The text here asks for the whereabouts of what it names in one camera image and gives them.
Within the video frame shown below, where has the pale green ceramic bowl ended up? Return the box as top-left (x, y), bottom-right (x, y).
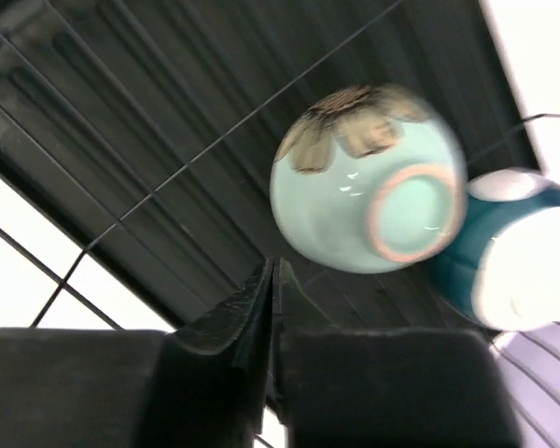
top-left (270, 84), bottom-right (468, 273)

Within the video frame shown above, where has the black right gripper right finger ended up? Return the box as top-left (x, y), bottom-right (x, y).
top-left (273, 260), bottom-right (523, 447)

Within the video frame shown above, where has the teal and white bowl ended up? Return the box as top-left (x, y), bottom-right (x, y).
top-left (429, 169), bottom-right (560, 331)

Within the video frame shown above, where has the black wire dish rack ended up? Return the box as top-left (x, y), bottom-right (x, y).
top-left (0, 0), bottom-right (560, 448)

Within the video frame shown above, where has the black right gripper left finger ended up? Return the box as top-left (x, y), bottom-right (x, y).
top-left (0, 259), bottom-right (273, 447)

